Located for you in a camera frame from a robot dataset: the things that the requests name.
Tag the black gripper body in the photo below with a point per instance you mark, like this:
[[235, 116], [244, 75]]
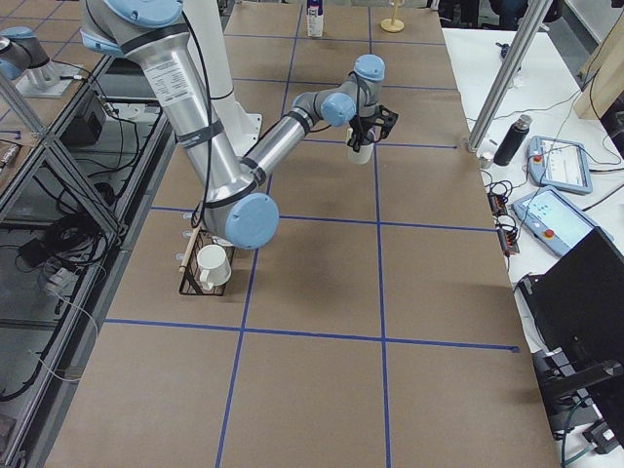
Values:
[[364, 126]]

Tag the white paper cup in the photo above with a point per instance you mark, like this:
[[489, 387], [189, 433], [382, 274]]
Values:
[[359, 153]]

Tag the milk carton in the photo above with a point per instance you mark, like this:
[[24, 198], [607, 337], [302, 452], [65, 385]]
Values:
[[315, 18]]

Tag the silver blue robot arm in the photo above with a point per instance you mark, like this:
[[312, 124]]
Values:
[[155, 35]]

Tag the wooden round-base stand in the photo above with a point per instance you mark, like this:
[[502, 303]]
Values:
[[394, 24]]

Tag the black water bottle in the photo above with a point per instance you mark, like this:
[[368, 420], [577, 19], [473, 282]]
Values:
[[512, 141]]

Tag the upper teach pendant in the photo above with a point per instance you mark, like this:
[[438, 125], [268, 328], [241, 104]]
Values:
[[559, 163]]

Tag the teach pendant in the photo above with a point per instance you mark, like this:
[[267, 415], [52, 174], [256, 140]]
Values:
[[559, 163], [553, 219]]

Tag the white mug in rack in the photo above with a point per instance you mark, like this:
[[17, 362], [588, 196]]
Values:
[[214, 267]]

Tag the lower teach pendant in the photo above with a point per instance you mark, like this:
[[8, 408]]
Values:
[[553, 219]]

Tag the black laptop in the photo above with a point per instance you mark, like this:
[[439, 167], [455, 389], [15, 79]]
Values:
[[577, 306]]

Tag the black power box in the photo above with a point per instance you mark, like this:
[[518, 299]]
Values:
[[86, 125]]

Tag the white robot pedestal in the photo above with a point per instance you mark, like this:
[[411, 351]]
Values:
[[241, 127]]

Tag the wooden rack handle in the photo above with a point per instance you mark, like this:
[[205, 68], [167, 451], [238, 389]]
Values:
[[192, 237]]

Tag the aluminium frame post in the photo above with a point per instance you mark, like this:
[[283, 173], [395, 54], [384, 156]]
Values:
[[535, 15]]

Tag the black wire rack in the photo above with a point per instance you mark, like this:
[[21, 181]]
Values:
[[189, 283]]

